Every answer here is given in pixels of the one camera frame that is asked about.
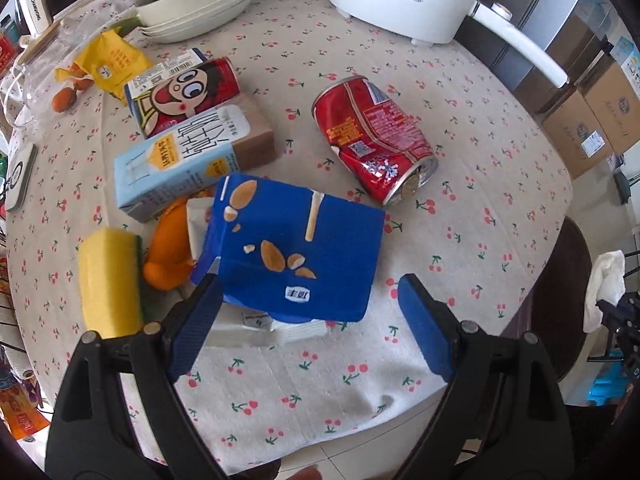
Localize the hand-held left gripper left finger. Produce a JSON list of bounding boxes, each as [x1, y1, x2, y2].
[[45, 274, 226, 480]]

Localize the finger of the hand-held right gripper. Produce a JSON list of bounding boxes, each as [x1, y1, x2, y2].
[[595, 291, 640, 353]]

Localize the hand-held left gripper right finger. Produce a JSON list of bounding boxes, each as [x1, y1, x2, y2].
[[397, 274, 576, 480]]

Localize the yellow sponge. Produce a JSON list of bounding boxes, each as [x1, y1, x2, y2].
[[77, 227, 146, 341]]

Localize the blue snack box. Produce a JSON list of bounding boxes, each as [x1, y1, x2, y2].
[[190, 172, 386, 323]]

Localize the light blue milk carton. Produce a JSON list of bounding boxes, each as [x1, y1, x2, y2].
[[114, 105, 251, 223]]

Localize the brown cardboard box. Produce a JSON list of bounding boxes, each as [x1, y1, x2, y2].
[[232, 97, 277, 171]]

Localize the crushed red drink can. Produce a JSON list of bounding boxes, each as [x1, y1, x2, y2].
[[311, 76, 440, 208]]

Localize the red cartoon drink can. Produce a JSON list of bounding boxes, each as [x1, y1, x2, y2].
[[137, 57, 241, 138]]

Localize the person's left hand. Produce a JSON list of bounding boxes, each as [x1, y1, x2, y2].
[[280, 465, 322, 480]]

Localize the white cloth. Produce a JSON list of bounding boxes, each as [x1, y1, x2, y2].
[[582, 250, 627, 333]]

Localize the orange snack packet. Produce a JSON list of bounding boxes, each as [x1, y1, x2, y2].
[[0, 375, 51, 441]]

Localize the white square device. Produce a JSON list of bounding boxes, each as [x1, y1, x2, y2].
[[4, 142, 40, 212]]

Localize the yellow snack packet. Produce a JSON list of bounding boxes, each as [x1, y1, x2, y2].
[[54, 29, 155, 107]]

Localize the cherry print tablecloth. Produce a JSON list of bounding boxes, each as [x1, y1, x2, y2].
[[5, 0, 573, 476]]

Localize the glass container with wooden lid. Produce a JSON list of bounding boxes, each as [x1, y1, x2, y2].
[[10, 20, 68, 131]]

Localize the cream plate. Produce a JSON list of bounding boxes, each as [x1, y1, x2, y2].
[[141, 0, 255, 44], [139, 0, 253, 36]]

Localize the grey refrigerator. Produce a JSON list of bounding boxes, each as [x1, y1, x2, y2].
[[480, 0, 616, 111]]

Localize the green vegetable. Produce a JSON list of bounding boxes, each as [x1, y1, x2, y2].
[[107, 17, 142, 36]]

